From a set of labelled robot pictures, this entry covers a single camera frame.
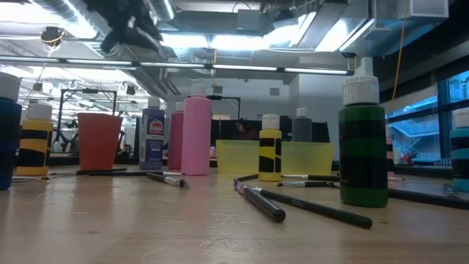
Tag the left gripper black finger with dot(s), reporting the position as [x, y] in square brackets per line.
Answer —
[135, 38]

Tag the dark pink paint bottle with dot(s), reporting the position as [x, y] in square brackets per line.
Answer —
[176, 139]

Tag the purple paint bottle apple label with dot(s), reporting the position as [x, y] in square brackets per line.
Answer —
[152, 146]

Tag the light pink paint bottle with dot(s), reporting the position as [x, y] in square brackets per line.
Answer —
[196, 135]

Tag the golden yellow striped paint bottle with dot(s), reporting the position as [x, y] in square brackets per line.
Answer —
[34, 126]

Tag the grey paint bottle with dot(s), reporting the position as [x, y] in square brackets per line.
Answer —
[302, 130]

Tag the lemon yellow striped paint bottle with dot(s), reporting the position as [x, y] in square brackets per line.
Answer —
[270, 132]

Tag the navy blue paint bottle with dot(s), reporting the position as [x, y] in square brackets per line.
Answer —
[9, 146]

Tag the green striped paint bottle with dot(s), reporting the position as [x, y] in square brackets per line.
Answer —
[362, 146]

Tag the teal blue striped paint bottle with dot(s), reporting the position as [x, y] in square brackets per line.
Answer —
[461, 135]

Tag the long ceiling light bar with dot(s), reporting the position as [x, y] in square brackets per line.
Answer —
[172, 65]

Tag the orange-red plastic cup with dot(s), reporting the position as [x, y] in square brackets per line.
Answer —
[99, 143]

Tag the person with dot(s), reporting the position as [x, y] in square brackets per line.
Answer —
[243, 128]

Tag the yellow translucent plastic tray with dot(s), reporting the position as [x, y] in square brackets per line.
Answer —
[238, 157]

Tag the white ceiling box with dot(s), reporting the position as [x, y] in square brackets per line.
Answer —
[428, 9]

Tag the large glass window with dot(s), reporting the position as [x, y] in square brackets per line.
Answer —
[417, 132]

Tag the silver spiral air duct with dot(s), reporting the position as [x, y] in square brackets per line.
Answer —
[165, 9]

